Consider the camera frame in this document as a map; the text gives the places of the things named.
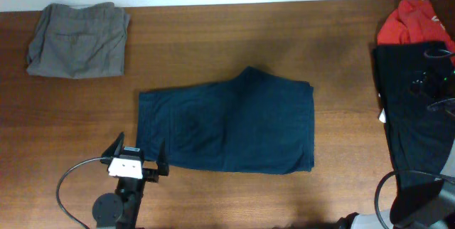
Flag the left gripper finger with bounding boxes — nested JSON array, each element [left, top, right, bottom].
[[156, 142, 169, 176], [102, 132, 124, 159]]

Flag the navy blue shorts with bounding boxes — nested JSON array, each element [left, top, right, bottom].
[[136, 67, 315, 174]]

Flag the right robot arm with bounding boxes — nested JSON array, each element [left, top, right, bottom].
[[365, 42, 454, 228]]

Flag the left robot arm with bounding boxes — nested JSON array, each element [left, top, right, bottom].
[[92, 133, 169, 229]]

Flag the folded grey shorts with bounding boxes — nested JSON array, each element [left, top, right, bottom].
[[26, 2, 130, 79]]

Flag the black shorts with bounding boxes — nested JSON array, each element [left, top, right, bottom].
[[373, 41, 454, 190]]

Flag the red shirt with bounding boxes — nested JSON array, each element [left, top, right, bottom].
[[377, 0, 454, 53]]

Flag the left black cable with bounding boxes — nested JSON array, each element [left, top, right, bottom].
[[55, 156, 107, 229]]

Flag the black cable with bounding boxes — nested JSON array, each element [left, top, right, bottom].
[[373, 170, 455, 229], [55, 156, 107, 229]]

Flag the right black cable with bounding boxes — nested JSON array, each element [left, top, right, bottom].
[[373, 170, 455, 229]]

